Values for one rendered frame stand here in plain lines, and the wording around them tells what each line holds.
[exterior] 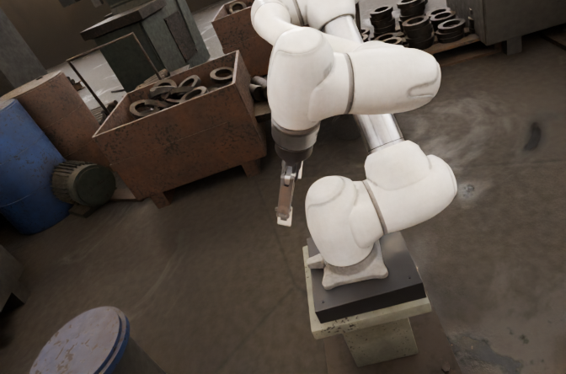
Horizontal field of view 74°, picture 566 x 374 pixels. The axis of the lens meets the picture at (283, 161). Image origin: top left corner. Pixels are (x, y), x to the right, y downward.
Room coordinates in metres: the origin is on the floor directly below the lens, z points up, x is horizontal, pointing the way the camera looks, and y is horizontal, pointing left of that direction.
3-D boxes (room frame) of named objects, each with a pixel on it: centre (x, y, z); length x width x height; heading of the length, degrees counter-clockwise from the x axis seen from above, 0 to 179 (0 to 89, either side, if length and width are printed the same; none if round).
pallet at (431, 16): (2.88, -1.38, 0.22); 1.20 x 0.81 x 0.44; 70
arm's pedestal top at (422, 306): (0.77, -0.07, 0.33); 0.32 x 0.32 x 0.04; 80
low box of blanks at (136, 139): (2.50, 0.48, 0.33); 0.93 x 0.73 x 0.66; 82
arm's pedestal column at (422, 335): (0.77, -0.07, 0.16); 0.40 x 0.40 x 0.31; 80
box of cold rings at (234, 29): (3.95, -0.48, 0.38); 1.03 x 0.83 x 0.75; 78
